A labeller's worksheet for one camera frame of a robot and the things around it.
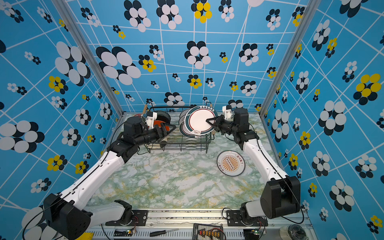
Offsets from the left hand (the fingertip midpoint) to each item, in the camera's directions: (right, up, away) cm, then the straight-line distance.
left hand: (174, 129), depth 71 cm
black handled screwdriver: (-6, -49, -2) cm, 49 cm away
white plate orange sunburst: (+32, -22, +21) cm, 44 cm away
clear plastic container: (+51, -42, -10) cm, 67 cm away
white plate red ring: (+10, +5, +7) cm, 14 cm away
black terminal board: (+16, -48, -3) cm, 51 cm away
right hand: (+16, +4, +5) cm, 18 cm away
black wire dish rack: (-3, -9, +32) cm, 34 cm away
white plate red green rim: (+2, -2, +31) cm, 31 cm away
